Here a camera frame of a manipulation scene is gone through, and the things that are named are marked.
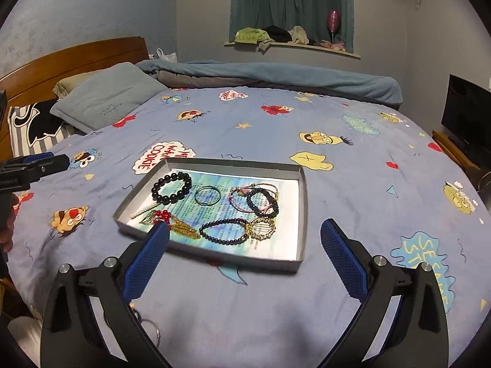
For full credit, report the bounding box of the black bead bracelet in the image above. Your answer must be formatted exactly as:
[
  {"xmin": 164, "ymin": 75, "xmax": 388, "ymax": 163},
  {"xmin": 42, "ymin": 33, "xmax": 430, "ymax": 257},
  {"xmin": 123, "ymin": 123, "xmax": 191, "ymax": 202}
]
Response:
[{"xmin": 150, "ymin": 171, "xmax": 193, "ymax": 205}]

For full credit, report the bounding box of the thin silver wire bangle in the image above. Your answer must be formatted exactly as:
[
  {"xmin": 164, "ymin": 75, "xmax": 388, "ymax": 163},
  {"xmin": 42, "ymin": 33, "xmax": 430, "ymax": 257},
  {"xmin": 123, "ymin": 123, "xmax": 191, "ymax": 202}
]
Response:
[{"xmin": 129, "ymin": 302, "xmax": 160, "ymax": 347}]

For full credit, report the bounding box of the green curtain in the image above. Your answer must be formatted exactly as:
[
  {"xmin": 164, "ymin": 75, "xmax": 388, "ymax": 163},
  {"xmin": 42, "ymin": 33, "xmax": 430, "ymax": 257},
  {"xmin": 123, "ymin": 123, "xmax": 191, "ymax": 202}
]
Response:
[{"xmin": 229, "ymin": 0, "xmax": 354, "ymax": 52}]

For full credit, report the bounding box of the teal folded blanket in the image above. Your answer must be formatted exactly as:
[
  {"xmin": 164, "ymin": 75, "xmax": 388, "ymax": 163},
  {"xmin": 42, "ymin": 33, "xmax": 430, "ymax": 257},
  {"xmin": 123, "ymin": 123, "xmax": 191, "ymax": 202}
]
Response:
[{"xmin": 137, "ymin": 59, "xmax": 403, "ymax": 109}]

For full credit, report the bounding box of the black monitor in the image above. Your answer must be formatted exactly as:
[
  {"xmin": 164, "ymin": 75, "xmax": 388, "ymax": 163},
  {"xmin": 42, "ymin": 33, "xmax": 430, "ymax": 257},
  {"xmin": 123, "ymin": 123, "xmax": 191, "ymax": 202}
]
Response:
[{"xmin": 441, "ymin": 74, "xmax": 491, "ymax": 156}]

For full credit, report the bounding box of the blue beaded bracelet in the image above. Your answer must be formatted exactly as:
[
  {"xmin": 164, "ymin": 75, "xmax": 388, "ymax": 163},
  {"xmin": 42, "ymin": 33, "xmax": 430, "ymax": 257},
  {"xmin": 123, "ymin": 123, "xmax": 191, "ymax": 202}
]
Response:
[{"xmin": 245, "ymin": 187, "xmax": 280, "ymax": 220}]

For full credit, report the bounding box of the wooden headboard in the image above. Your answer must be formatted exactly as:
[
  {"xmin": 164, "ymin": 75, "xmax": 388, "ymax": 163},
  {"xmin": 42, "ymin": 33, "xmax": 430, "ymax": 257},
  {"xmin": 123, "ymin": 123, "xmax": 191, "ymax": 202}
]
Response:
[{"xmin": 1, "ymin": 36, "xmax": 149, "ymax": 161}]

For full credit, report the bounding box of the green cloth on shelf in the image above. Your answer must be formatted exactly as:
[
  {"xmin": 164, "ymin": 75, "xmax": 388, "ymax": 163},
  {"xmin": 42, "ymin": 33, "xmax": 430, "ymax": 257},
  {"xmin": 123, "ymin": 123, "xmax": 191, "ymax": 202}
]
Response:
[{"xmin": 234, "ymin": 28, "xmax": 275, "ymax": 52}]

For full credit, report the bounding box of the pink wine glass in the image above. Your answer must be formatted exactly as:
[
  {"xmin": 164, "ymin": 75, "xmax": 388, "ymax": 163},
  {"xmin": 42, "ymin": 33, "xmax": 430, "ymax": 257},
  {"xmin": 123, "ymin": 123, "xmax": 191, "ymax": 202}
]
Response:
[{"xmin": 326, "ymin": 9, "xmax": 340, "ymax": 43}]

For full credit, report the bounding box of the black cloth on shelf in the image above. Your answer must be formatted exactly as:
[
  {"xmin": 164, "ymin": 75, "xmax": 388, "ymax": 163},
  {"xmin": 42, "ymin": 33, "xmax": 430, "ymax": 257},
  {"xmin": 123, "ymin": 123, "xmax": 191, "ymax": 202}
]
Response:
[{"xmin": 263, "ymin": 25, "xmax": 292, "ymax": 43}]

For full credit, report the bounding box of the gold round pendant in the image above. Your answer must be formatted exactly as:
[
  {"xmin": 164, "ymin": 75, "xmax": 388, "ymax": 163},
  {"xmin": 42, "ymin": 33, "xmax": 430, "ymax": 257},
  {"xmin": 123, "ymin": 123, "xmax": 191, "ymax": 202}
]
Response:
[{"xmin": 245, "ymin": 217, "xmax": 276, "ymax": 241}]

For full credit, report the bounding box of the wooden window shelf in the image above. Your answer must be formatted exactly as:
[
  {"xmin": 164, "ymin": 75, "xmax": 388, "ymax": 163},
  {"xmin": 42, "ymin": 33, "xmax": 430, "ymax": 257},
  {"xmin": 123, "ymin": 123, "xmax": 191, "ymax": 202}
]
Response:
[{"xmin": 223, "ymin": 42, "xmax": 361, "ymax": 60}]

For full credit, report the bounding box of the grey cardboard tray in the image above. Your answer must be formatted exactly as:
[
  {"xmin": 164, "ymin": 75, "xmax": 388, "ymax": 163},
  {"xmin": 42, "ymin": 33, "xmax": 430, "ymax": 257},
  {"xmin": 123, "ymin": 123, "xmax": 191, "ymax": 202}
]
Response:
[{"xmin": 113, "ymin": 158, "xmax": 308, "ymax": 272}]

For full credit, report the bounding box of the beige cloth on shelf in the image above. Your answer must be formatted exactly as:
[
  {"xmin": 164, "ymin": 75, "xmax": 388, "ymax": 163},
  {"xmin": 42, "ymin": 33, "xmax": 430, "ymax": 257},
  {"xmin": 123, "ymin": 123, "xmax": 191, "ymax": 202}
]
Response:
[{"xmin": 288, "ymin": 25, "xmax": 310, "ymax": 45}]

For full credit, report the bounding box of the grey blue pillow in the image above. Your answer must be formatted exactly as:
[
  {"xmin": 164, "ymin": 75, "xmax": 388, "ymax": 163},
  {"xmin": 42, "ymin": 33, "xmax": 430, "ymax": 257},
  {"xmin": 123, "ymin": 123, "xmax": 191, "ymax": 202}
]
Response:
[{"xmin": 50, "ymin": 62, "xmax": 166, "ymax": 134}]

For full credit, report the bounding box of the pink string bracelet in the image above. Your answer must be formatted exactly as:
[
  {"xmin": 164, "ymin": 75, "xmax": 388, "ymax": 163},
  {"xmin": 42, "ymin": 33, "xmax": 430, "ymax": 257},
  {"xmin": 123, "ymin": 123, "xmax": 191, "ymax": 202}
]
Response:
[{"xmin": 228, "ymin": 183, "xmax": 280, "ymax": 214}]

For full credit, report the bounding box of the person left hand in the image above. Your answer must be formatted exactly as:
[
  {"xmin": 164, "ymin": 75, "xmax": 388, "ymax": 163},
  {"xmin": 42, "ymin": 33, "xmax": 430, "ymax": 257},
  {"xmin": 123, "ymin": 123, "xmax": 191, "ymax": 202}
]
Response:
[{"xmin": 0, "ymin": 194, "xmax": 19, "ymax": 253}]

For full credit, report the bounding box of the dark purple bead bracelet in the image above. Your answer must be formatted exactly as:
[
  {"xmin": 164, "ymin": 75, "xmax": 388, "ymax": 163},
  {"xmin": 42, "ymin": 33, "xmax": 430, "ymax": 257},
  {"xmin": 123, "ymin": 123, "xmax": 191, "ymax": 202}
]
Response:
[{"xmin": 198, "ymin": 217, "xmax": 251, "ymax": 246}]

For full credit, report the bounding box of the black white striped pillow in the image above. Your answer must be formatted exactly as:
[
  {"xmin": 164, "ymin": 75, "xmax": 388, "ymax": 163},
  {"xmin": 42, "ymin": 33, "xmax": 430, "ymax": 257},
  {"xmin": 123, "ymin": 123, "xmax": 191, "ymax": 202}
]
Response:
[{"xmin": 7, "ymin": 99, "xmax": 76, "ymax": 157}]

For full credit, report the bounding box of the large silver bangle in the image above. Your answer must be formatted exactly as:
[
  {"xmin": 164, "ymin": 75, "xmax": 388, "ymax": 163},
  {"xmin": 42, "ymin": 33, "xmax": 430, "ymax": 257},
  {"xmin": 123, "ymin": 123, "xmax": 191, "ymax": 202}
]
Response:
[{"xmin": 194, "ymin": 185, "xmax": 222, "ymax": 207}]

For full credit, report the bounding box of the gold chain red bead necklace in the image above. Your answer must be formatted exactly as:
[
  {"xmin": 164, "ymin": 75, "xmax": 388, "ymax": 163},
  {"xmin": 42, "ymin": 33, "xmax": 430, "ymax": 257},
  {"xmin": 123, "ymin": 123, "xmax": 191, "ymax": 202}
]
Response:
[{"xmin": 140, "ymin": 209, "xmax": 202, "ymax": 241}]

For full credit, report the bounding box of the blue cartoon bed sheet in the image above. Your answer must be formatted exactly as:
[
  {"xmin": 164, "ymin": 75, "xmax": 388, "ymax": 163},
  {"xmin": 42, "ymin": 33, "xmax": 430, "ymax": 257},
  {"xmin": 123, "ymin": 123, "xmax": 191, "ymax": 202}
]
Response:
[{"xmin": 9, "ymin": 87, "xmax": 490, "ymax": 367}]

